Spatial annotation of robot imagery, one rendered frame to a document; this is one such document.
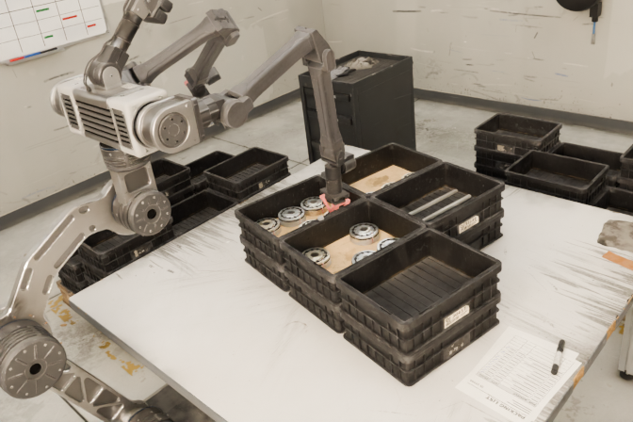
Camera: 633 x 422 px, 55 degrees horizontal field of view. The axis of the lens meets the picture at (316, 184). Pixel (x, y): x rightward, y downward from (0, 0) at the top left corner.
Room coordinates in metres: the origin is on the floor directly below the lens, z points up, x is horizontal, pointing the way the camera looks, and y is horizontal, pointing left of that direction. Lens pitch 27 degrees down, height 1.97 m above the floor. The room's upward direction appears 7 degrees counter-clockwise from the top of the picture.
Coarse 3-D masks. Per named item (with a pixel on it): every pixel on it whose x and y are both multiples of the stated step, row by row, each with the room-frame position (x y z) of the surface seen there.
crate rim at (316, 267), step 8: (368, 200) 1.91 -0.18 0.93; (344, 208) 1.87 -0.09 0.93; (384, 208) 1.84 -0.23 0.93; (336, 216) 1.84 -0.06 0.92; (400, 216) 1.77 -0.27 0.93; (312, 224) 1.79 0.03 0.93; (416, 224) 1.71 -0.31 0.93; (424, 224) 1.70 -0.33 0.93; (296, 232) 1.75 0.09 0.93; (416, 232) 1.66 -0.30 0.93; (280, 240) 1.71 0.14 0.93; (400, 240) 1.62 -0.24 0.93; (288, 248) 1.66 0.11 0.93; (384, 248) 1.59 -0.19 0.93; (296, 256) 1.62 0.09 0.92; (304, 256) 1.60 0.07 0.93; (368, 256) 1.55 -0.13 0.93; (304, 264) 1.59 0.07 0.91; (312, 264) 1.55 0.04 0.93; (352, 264) 1.52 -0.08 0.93; (320, 272) 1.52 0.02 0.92; (328, 272) 1.50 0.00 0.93; (336, 272) 1.49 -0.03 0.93; (328, 280) 1.49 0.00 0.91
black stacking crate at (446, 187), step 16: (432, 176) 2.10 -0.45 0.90; (448, 176) 2.12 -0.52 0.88; (464, 176) 2.05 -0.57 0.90; (400, 192) 2.00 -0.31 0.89; (416, 192) 2.05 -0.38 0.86; (432, 192) 2.09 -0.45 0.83; (464, 192) 2.05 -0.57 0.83; (480, 192) 1.99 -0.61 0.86; (400, 208) 2.00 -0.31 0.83; (416, 208) 1.98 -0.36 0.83; (432, 208) 1.97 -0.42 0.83; (480, 208) 1.85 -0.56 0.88; (496, 208) 1.89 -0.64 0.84; (448, 224) 1.75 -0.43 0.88
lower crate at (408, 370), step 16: (352, 320) 1.40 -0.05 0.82; (464, 320) 1.34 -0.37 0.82; (480, 320) 1.40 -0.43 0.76; (496, 320) 1.44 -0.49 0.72; (352, 336) 1.42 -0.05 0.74; (368, 336) 1.34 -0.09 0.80; (448, 336) 1.30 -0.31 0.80; (464, 336) 1.35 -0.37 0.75; (480, 336) 1.38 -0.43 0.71; (368, 352) 1.37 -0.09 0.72; (384, 352) 1.31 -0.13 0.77; (416, 352) 1.24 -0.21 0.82; (432, 352) 1.28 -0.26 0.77; (448, 352) 1.31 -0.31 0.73; (384, 368) 1.30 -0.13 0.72; (400, 368) 1.25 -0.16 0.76; (416, 368) 1.24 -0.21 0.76; (432, 368) 1.28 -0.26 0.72
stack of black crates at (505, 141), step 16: (480, 128) 3.25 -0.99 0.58; (496, 128) 3.38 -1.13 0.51; (512, 128) 3.34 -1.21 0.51; (528, 128) 3.26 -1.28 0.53; (544, 128) 3.20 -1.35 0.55; (560, 128) 3.11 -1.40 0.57; (480, 144) 3.19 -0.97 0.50; (496, 144) 3.11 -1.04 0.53; (512, 144) 3.05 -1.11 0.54; (528, 144) 2.98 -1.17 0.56; (544, 144) 2.99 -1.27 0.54; (480, 160) 3.19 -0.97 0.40; (496, 160) 3.11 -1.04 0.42; (512, 160) 3.05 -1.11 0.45; (496, 176) 3.12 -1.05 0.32
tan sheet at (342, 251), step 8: (384, 232) 1.84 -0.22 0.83; (344, 240) 1.82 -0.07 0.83; (328, 248) 1.79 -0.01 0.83; (336, 248) 1.78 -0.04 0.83; (344, 248) 1.77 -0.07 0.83; (352, 248) 1.77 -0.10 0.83; (360, 248) 1.76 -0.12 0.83; (368, 248) 1.75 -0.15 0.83; (376, 248) 1.75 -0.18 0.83; (336, 256) 1.73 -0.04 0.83; (344, 256) 1.72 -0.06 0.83; (352, 256) 1.72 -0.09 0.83; (336, 264) 1.68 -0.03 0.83; (344, 264) 1.68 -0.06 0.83
